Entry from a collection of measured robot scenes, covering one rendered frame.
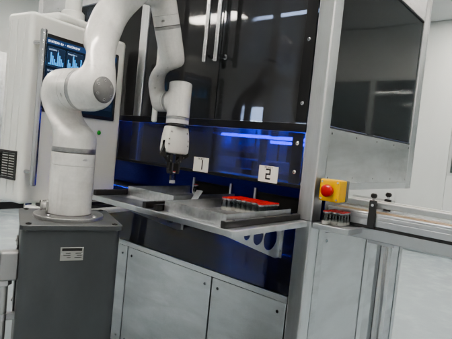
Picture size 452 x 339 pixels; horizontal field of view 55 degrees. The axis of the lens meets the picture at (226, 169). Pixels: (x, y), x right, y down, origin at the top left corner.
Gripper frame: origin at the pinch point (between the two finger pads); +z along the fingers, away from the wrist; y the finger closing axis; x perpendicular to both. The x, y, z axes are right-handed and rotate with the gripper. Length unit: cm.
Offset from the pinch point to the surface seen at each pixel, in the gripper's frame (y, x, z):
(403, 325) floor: -206, -8, 93
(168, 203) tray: 12.3, 17.4, 11.5
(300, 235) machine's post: -29, 38, 19
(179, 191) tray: -20.8, -23.8, 9.7
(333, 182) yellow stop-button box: -29, 49, 0
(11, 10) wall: -63, -517, -197
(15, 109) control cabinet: 42, -51, -17
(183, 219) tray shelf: 13.2, 27.3, 15.3
